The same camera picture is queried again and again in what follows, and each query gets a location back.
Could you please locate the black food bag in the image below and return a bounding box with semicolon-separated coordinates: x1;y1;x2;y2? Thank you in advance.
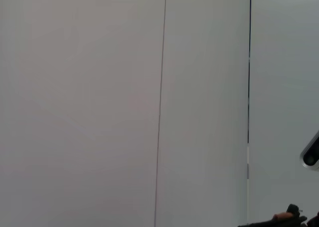
238;204;319;227

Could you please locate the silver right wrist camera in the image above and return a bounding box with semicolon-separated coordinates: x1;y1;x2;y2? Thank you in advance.
300;130;319;171

